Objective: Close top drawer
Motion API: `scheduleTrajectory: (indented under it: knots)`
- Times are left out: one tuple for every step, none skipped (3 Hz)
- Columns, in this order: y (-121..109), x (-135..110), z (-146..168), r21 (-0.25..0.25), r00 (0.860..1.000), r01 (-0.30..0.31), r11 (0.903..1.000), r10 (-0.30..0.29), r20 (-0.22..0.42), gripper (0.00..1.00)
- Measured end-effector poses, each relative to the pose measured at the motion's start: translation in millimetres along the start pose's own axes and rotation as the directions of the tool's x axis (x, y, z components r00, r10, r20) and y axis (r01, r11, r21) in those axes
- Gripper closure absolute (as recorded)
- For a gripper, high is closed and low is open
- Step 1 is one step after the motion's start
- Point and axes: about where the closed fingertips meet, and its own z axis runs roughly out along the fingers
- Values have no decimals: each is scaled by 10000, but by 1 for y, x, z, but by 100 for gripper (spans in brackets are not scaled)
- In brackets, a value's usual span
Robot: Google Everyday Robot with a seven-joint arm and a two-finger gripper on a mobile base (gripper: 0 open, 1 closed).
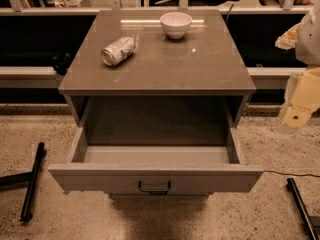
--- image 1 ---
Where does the black top drawer handle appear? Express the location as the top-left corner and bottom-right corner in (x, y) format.
(138, 181), (171, 195)

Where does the black stand leg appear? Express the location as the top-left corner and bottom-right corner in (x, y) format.
(0, 142), (46, 223)
(287, 178), (320, 240)

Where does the white ceramic bowl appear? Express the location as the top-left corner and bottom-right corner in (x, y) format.
(160, 12), (192, 39)

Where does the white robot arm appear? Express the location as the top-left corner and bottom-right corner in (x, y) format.
(275, 6), (320, 133)

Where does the black clamp on rail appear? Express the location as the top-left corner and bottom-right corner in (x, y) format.
(52, 53), (71, 75)

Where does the crushed silver soda can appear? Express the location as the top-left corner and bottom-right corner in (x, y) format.
(101, 37), (135, 66)

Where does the black stand leg right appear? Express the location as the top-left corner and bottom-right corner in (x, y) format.
(287, 178), (320, 240)

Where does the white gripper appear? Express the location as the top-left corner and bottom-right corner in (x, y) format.
(278, 66), (320, 134)

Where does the black stand leg left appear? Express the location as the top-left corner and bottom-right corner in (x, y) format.
(0, 142), (46, 223)

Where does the thin black floor cable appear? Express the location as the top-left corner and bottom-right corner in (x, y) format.
(263, 169), (320, 178)

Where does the grey top drawer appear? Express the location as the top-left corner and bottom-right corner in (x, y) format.
(49, 128), (263, 196)

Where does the grey drawer cabinet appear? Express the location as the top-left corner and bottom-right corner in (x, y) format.
(58, 9), (257, 198)

